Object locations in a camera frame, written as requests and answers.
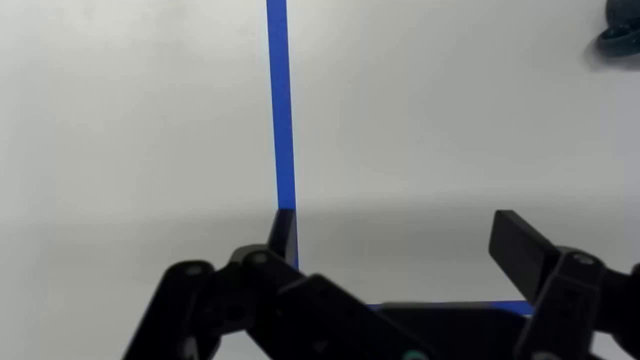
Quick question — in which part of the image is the dark speckled enamel mug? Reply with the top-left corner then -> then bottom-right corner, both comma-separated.
595,0 -> 640,63

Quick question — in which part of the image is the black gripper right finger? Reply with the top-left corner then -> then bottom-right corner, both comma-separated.
488,208 -> 640,360

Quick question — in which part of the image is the blue tape line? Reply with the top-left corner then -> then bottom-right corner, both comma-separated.
264,0 -> 537,320

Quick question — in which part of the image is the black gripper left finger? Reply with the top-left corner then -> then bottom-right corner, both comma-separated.
122,208 -> 428,360

